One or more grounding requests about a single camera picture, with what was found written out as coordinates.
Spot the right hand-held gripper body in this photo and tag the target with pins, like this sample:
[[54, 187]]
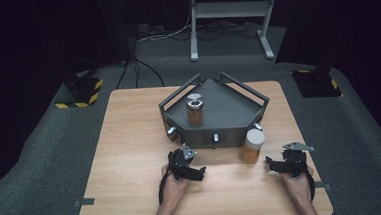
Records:
[[295, 157]]

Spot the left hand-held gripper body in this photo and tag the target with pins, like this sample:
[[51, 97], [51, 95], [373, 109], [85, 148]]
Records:
[[180, 161]]

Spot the metal-lidded glass jar orange powder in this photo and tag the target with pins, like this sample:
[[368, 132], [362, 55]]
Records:
[[195, 112]]

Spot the dark grey corner rack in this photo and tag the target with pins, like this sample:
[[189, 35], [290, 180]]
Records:
[[222, 112]]

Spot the person's left hand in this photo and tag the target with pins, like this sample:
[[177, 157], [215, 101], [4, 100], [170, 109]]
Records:
[[175, 188]]

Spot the person's right hand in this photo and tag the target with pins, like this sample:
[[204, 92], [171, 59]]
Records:
[[298, 186]]

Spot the white-lidded glass jar orange powder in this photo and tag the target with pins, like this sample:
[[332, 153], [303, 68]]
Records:
[[251, 147]]

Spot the black and yellow striped base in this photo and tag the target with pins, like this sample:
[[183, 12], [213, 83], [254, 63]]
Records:
[[317, 83], [82, 92]]

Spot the grey metal stand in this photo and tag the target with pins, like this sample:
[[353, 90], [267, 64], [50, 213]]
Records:
[[229, 10]]

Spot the grey table bracket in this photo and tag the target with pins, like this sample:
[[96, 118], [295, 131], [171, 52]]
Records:
[[324, 186], [84, 202]]

